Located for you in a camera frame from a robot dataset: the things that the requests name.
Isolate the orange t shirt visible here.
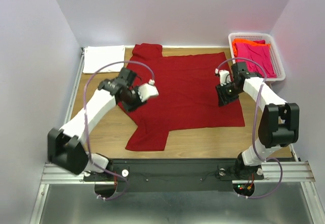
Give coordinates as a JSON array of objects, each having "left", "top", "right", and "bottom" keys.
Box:
[{"left": 232, "top": 38, "right": 271, "bottom": 57}]

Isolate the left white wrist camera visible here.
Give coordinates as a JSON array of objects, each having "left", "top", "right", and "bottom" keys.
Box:
[{"left": 138, "top": 79, "right": 159, "bottom": 102}]

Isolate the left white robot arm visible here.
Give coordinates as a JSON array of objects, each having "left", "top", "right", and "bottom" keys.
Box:
[{"left": 47, "top": 67, "right": 159, "bottom": 180}]

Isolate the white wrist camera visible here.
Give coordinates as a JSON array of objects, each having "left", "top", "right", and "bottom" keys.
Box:
[
  {"left": 215, "top": 69, "right": 231, "bottom": 86},
  {"left": 138, "top": 79, "right": 159, "bottom": 102}
]

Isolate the white plastic basket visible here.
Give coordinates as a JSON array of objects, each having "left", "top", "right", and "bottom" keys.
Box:
[{"left": 228, "top": 33, "right": 286, "bottom": 82}]

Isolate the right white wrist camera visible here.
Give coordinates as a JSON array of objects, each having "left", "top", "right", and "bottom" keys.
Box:
[{"left": 215, "top": 69, "right": 231, "bottom": 86}]

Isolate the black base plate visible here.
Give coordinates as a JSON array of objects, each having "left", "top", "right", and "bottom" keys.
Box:
[{"left": 83, "top": 158, "right": 264, "bottom": 192}]

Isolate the dark red t shirt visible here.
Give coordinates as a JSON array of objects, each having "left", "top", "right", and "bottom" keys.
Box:
[{"left": 125, "top": 43, "right": 245, "bottom": 151}]

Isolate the pink t shirt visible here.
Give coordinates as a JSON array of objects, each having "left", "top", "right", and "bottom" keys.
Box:
[{"left": 236, "top": 40, "right": 277, "bottom": 78}]

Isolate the folded white t shirt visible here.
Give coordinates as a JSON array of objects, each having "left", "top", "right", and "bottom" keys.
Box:
[{"left": 83, "top": 45, "right": 125, "bottom": 74}]

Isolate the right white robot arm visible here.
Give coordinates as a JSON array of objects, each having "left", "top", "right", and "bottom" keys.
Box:
[{"left": 215, "top": 59, "right": 300, "bottom": 178}]

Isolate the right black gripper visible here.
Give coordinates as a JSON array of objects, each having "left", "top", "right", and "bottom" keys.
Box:
[{"left": 214, "top": 81, "right": 242, "bottom": 107}]

